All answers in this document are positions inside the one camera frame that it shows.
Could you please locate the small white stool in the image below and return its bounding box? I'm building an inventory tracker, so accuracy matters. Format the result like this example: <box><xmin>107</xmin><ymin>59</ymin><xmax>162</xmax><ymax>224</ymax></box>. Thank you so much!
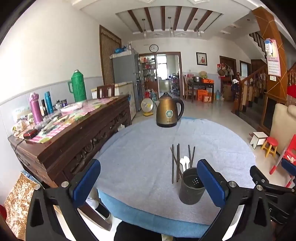
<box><xmin>249</xmin><ymin>132</ymin><xmax>269</xmax><ymax>149</ymax></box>

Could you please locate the wooden chair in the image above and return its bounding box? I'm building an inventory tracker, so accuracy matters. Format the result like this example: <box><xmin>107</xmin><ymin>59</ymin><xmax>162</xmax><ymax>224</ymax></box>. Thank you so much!
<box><xmin>97</xmin><ymin>84</ymin><xmax>115</xmax><ymax>99</ymax></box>

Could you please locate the framed flower picture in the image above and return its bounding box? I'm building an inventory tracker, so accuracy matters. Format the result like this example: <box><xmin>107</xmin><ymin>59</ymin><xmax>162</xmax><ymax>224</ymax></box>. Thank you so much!
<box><xmin>196</xmin><ymin>52</ymin><xmax>208</xmax><ymax>66</ymax></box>

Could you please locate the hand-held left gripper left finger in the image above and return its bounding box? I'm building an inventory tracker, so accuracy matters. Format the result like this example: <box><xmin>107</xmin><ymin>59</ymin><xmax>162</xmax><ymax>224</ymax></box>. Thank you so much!
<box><xmin>25</xmin><ymin>159</ymin><xmax>109</xmax><ymax>241</ymax></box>

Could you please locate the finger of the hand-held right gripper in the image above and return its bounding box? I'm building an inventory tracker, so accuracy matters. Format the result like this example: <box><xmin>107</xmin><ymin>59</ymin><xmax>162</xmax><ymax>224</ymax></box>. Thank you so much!
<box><xmin>250</xmin><ymin>165</ymin><xmax>296</xmax><ymax>194</ymax></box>

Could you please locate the white plate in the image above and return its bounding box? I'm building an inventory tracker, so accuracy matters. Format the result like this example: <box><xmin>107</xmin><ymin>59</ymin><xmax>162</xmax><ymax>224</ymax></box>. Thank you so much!
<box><xmin>60</xmin><ymin>103</ymin><xmax>83</xmax><ymax>114</ymax></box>

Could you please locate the wooden pillar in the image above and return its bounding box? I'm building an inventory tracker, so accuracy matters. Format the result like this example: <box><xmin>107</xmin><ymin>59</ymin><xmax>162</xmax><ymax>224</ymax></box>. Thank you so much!
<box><xmin>252</xmin><ymin>7</ymin><xmax>288</xmax><ymax>102</ymax></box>

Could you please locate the small red device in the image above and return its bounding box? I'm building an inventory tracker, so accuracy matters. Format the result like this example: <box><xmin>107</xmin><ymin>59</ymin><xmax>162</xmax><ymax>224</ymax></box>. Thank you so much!
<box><xmin>23</xmin><ymin>129</ymin><xmax>38</xmax><ymax>139</ymax></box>

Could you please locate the blue-grey tablecloth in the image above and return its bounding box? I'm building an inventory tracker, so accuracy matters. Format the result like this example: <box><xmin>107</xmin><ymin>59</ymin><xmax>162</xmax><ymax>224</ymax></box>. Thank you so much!
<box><xmin>94</xmin><ymin>117</ymin><xmax>257</xmax><ymax>239</ymax></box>

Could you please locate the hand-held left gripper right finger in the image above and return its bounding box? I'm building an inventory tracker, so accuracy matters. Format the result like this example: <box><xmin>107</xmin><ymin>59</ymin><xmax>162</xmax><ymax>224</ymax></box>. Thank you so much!
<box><xmin>196</xmin><ymin>159</ymin><xmax>274</xmax><ymax>241</ymax></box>

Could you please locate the bronze electric kettle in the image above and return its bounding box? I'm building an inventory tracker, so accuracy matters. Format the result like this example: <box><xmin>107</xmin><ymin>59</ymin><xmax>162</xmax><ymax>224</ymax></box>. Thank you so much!
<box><xmin>156</xmin><ymin>92</ymin><xmax>185</xmax><ymax>128</ymax></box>

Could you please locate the carved dark wooden sideboard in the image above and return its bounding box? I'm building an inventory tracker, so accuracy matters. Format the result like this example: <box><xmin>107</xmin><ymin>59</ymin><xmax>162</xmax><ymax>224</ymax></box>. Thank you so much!
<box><xmin>8</xmin><ymin>95</ymin><xmax>133</xmax><ymax>189</ymax></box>

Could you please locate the dark wooden table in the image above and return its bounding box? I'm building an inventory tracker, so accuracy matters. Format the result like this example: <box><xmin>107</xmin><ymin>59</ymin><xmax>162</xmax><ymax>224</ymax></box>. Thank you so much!
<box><xmin>186</xmin><ymin>80</ymin><xmax>215</xmax><ymax>103</ymax></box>

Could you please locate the round electric heater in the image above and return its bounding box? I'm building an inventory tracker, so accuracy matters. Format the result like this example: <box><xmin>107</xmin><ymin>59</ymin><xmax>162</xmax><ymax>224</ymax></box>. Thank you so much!
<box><xmin>141</xmin><ymin>97</ymin><xmax>155</xmax><ymax>116</ymax></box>

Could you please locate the wall calendar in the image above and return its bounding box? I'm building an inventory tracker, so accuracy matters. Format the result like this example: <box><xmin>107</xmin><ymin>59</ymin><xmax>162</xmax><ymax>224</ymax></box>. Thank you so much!
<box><xmin>264</xmin><ymin>38</ymin><xmax>281</xmax><ymax>77</ymax></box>

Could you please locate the beige chair back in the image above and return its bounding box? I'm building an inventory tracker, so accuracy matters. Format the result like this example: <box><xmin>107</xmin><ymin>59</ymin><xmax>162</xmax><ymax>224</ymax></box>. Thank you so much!
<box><xmin>269</xmin><ymin>103</ymin><xmax>296</xmax><ymax>156</ymax></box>

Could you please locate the teal bottle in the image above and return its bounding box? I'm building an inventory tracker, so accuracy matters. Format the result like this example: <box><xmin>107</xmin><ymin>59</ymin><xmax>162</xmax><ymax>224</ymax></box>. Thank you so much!
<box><xmin>44</xmin><ymin>91</ymin><xmax>54</xmax><ymax>114</ymax></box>

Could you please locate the white chest freezer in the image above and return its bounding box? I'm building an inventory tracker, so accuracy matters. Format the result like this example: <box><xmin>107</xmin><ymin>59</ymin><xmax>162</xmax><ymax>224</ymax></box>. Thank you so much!
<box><xmin>91</xmin><ymin>81</ymin><xmax>137</xmax><ymax>121</ymax></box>

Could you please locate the red and yellow stool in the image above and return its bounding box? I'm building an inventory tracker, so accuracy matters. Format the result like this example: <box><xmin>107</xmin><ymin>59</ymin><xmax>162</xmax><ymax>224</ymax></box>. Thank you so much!
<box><xmin>261</xmin><ymin>137</ymin><xmax>278</xmax><ymax>158</ymax></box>

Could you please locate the pink checkered cloth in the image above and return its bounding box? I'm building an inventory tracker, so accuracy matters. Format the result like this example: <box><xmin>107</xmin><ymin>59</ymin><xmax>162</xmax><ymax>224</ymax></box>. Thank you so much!
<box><xmin>13</xmin><ymin>97</ymin><xmax>118</xmax><ymax>144</ymax></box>

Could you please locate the pink bottle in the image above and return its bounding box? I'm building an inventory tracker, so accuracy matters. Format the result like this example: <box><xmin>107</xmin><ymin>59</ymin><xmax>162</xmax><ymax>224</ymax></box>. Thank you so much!
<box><xmin>29</xmin><ymin>92</ymin><xmax>43</xmax><ymax>124</ymax></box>

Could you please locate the green thermos jug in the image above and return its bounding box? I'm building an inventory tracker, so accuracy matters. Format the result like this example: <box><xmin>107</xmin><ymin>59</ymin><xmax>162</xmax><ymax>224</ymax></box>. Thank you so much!
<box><xmin>68</xmin><ymin>70</ymin><xmax>87</xmax><ymax>103</ymax></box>

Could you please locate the wooden stair railing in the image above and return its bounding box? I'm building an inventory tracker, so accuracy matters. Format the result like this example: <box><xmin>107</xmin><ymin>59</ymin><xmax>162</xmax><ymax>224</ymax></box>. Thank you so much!
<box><xmin>231</xmin><ymin>31</ymin><xmax>296</xmax><ymax>116</ymax></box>

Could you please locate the bamboo door curtain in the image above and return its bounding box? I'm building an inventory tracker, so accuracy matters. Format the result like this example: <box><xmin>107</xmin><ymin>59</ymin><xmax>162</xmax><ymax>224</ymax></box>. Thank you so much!
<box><xmin>99</xmin><ymin>25</ymin><xmax>122</xmax><ymax>86</ymax></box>

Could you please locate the grey refrigerator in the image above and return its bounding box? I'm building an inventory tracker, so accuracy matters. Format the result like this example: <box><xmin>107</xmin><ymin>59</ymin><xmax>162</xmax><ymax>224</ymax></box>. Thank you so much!
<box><xmin>112</xmin><ymin>49</ymin><xmax>142</xmax><ymax>116</ymax></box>

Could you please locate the red child chair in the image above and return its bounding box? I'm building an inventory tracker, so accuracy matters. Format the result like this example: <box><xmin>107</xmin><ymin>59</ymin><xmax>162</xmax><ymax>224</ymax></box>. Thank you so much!
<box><xmin>269</xmin><ymin>139</ymin><xmax>296</xmax><ymax>188</ymax></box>

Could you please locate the dark metal utensil holder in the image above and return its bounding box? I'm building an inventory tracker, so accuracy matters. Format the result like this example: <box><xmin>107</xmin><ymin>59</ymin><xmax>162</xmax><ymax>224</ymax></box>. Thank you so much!
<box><xmin>179</xmin><ymin>167</ymin><xmax>206</xmax><ymax>205</ymax></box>

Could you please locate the gold patterned mat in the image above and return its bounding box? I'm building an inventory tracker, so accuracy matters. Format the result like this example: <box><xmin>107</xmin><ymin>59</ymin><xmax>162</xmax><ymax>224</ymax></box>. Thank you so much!
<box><xmin>3</xmin><ymin>173</ymin><xmax>43</xmax><ymax>240</ymax></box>

